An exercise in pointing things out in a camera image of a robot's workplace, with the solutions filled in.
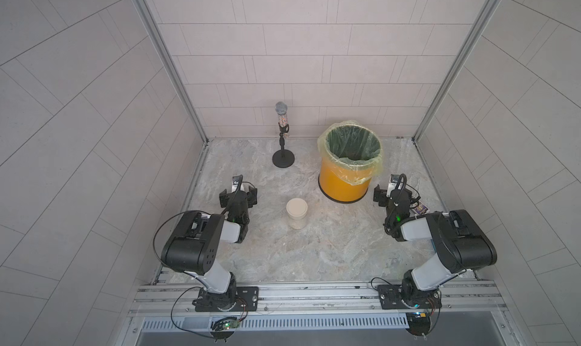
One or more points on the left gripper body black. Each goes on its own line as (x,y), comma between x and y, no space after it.
(249,200)

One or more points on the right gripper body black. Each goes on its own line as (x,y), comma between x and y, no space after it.
(384,201)

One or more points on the clear oatmeal jar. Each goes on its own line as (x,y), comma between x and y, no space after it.
(298,224)

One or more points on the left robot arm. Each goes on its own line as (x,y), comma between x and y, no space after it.
(193,245)

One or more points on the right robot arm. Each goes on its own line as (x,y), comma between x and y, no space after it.
(460,245)

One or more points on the purple patterned card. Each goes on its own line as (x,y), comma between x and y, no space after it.
(419,208)

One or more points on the microphone on black stand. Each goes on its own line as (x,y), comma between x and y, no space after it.
(283,158)

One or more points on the orange trash bin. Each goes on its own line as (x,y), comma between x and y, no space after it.
(337,190)

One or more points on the right circuit board module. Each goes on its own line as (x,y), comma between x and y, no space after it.
(419,324)

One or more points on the circuit board module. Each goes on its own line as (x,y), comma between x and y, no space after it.
(224,328)
(419,324)

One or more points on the left circuit board module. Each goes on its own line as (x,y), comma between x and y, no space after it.
(224,328)

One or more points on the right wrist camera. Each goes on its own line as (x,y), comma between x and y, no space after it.
(397,181)

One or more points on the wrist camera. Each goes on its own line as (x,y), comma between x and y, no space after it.
(397,181)
(237,184)

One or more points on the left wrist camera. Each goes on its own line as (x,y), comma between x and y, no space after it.
(237,184)

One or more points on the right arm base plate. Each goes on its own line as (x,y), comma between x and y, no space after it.
(408,297)

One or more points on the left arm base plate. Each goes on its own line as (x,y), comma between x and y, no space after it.
(243,298)

